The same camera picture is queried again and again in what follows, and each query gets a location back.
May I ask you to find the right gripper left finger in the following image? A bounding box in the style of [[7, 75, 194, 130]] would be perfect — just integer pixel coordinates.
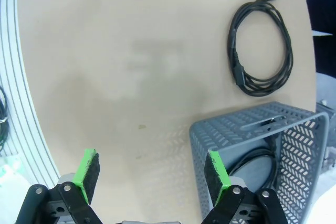
[[15, 148, 103, 224]]

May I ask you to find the person in olive henley sweater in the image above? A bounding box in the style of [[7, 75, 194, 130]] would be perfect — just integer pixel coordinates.
[[303, 0, 336, 74]]

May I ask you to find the white grooved table frame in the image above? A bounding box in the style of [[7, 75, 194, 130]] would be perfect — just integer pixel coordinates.
[[0, 0, 61, 184]]

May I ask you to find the black cable round plug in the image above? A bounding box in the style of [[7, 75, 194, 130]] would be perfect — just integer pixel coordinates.
[[225, 134, 279, 191]]

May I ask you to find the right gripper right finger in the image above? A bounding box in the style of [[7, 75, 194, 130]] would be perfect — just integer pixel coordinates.
[[201, 150, 288, 224]]

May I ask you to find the grey perforated plastic basket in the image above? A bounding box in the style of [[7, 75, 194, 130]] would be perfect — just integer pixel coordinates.
[[188, 101, 330, 224]]

